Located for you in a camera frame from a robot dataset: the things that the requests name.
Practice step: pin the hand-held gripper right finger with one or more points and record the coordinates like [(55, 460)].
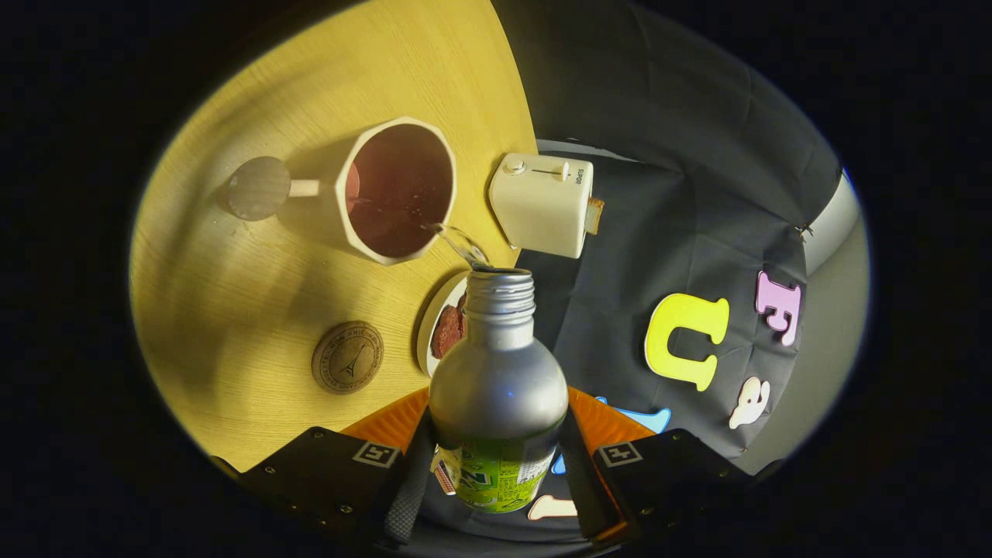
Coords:
[(659, 473)]

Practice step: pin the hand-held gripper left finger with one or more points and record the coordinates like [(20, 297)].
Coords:
[(325, 473)]

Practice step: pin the round brown printed coaster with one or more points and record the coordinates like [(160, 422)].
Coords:
[(347, 358)]

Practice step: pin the silver bottle with green label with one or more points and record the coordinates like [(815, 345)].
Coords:
[(496, 387)]

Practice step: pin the round grey plate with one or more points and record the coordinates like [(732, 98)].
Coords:
[(426, 325)]

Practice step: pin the red meat slice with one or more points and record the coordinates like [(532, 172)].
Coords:
[(447, 329)]

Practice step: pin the wooden table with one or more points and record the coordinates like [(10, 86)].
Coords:
[(256, 294)]

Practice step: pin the toast slice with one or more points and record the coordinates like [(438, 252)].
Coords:
[(596, 215)]

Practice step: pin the white toaster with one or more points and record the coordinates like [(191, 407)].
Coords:
[(539, 205)]

